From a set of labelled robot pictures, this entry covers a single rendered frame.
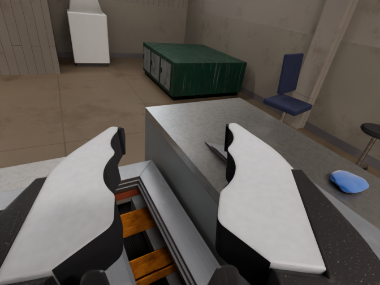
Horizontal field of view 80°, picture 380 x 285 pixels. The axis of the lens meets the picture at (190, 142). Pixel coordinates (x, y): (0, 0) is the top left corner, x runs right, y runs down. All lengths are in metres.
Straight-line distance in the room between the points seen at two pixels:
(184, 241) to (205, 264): 0.09
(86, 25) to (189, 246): 5.31
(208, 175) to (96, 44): 5.24
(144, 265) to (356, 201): 0.74
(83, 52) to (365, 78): 5.09
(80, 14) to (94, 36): 0.45
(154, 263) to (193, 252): 0.23
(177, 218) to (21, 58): 4.80
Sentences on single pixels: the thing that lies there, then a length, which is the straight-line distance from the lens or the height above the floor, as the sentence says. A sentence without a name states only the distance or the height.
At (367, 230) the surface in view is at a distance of 0.77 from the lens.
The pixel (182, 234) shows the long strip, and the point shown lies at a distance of 0.81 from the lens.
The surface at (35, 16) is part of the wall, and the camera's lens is 5.18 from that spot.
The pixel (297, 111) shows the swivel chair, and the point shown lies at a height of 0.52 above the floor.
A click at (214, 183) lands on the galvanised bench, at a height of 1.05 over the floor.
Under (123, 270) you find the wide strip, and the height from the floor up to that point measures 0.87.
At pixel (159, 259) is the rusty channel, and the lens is 0.97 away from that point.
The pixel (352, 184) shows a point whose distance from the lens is 0.91.
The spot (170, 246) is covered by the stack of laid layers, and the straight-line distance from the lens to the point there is 0.82.
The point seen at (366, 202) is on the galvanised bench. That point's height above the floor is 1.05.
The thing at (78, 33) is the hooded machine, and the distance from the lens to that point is 5.74.
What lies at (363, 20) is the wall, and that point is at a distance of 3.75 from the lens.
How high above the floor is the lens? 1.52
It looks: 32 degrees down
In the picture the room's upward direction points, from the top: 8 degrees clockwise
